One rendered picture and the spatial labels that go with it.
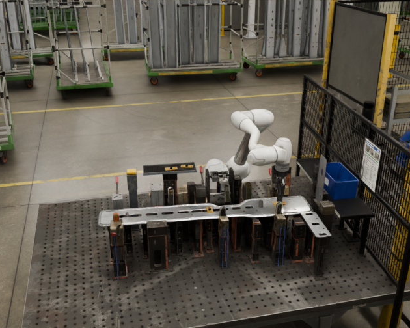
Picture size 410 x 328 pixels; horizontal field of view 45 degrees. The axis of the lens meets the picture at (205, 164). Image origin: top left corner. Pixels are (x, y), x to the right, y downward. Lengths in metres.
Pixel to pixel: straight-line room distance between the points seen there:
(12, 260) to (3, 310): 0.66
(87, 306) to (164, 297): 0.44
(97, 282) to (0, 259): 1.83
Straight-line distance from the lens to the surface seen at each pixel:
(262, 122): 3.58
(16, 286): 4.45
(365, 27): 5.32
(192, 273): 3.13
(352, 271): 3.29
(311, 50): 11.02
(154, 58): 9.96
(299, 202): 3.35
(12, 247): 4.95
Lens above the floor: 2.58
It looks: 24 degrees down
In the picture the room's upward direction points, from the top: straight up
